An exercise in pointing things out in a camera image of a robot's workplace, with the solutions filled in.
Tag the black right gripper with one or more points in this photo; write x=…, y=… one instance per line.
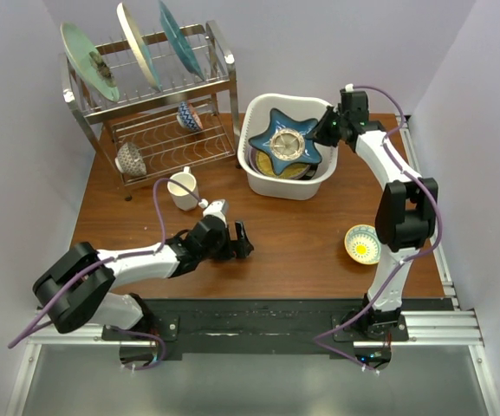
x=320, y=133

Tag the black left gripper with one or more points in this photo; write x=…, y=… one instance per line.
x=234, y=249

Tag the dark teal star plate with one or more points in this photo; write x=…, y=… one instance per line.
x=285, y=142

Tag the yellow woven pattern plate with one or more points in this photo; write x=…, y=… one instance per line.
x=294, y=171

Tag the black striped rim plate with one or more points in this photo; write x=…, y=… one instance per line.
x=310, y=173

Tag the lavender purple plate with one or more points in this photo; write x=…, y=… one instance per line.
x=253, y=160

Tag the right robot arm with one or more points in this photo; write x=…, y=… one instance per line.
x=408, y=213

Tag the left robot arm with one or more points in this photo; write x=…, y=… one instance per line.
x=77, y=289

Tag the white plastic bin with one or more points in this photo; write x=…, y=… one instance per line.
x=256, y=120

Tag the white ceramic mug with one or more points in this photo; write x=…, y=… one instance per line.
x=183, y=188

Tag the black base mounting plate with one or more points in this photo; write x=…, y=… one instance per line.
x=264, y=326

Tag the small bowl yellow sun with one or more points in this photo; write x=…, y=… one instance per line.
x=362, y=244

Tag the stainless steel dish rack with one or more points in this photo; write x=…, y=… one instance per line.
x=148, y=118

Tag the blue zigzag pattern bowl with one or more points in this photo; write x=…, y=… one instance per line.
x=188, y=117

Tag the grey patterned bowl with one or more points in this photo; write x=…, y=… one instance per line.
x=129, y=161

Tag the cream teal plate in rack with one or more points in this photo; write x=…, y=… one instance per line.
x=138, y=46

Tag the pale green plate in rack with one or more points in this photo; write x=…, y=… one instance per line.
x=88, y=62

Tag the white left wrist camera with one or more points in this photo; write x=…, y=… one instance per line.
x=217, y=209

